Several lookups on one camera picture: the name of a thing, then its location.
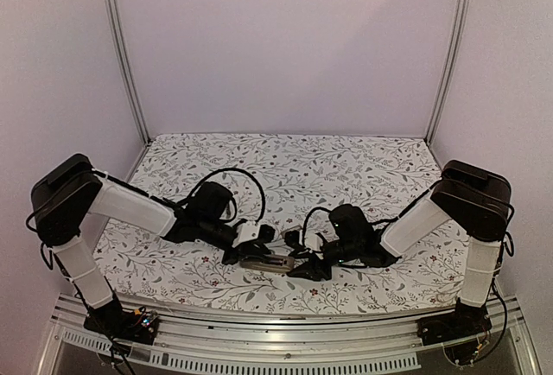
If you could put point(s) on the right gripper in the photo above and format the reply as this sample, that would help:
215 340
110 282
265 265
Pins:
312 266

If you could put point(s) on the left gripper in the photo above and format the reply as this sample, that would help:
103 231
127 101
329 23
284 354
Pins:
245 250

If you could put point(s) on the beige remote control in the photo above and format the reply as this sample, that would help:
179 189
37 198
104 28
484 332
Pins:
269 263

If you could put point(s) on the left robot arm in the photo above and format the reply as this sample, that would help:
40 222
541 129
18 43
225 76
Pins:
74 191

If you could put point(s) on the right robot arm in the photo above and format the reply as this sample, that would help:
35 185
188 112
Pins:
476 202

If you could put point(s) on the floral tablecloth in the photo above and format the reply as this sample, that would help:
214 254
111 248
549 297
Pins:
286 181

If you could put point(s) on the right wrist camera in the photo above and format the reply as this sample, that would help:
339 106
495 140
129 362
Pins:
296 240

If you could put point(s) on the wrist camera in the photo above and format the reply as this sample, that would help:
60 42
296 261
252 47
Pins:
296 240
253 232

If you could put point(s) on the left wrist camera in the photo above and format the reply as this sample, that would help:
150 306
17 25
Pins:
253 232

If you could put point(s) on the aluminium front rail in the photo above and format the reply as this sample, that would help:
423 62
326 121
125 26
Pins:
194 340

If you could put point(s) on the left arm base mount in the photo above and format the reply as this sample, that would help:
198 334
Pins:
111 320

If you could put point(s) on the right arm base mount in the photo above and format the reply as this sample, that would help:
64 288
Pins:
467 333

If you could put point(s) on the left aluminium frame post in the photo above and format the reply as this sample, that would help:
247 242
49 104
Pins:
123 59

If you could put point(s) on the aluminium frame post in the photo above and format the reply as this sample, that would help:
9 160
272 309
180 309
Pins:
123 59
454 45

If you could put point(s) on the right aluminium frame post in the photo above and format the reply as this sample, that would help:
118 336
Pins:
454 45

